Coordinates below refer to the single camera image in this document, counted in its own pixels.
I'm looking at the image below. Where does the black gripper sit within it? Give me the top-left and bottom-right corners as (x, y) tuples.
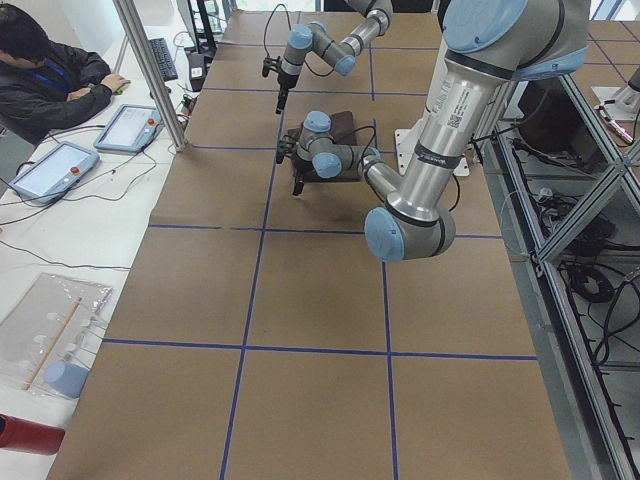
(262, 56), (300, 114)
(275, 134), (318, 196)

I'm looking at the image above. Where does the brown t-shirt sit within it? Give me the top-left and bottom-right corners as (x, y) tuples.
(284, 111), (362, 183)

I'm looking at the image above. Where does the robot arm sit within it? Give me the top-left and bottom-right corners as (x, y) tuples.
(276, 1), (590, 262)
(261, 1), (394, 114)

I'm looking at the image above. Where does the black keyboard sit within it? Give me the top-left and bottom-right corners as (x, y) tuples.
(148, 38), (179, 82)

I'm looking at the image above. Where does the far teach pendant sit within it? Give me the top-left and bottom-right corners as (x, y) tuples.
(93, 104), (162, 154)

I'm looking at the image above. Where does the teach pendant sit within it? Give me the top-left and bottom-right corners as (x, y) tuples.
(9, 142), (100, 204)
(93, 104), (162, 154)

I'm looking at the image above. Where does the near teach pendant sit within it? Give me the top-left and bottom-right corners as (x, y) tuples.
(9, 142), (100, 204)

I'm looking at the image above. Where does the seated person in jacket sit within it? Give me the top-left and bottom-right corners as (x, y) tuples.
(1, 2), (129, 146)

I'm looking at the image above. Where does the clear plastic bag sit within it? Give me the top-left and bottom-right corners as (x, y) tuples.
(1, 274), (112, 399)

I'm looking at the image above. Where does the red bottle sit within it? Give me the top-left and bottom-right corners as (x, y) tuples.
(1, 414), (65, 455)

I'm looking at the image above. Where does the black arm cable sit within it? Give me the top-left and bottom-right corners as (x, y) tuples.
(332, 124), (516, 214)
(263, 3), (331, 79)

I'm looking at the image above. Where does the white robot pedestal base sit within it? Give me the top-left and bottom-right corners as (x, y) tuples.
(394, 129), (470, 177)

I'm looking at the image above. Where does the aluminium frame post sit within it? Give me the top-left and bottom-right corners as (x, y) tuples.
(113, 0), (187, 152)

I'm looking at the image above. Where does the aluminium side frame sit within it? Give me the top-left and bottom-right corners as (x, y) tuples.
(486, 76), (639, 479)

